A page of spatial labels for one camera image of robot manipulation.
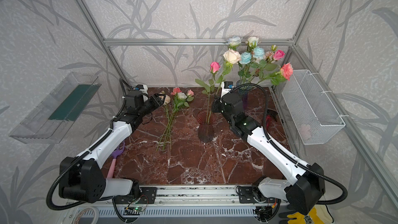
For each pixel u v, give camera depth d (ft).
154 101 2.42
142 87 2.47
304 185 1.23
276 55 2.53
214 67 2.41
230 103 1.71
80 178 1.33
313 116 1.99
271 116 3.34
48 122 2.09
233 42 2.76
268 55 2.77
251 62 2.71
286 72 2.34
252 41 2.72
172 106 3.53
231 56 1.99
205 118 2.71
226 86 2.03
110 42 3.08
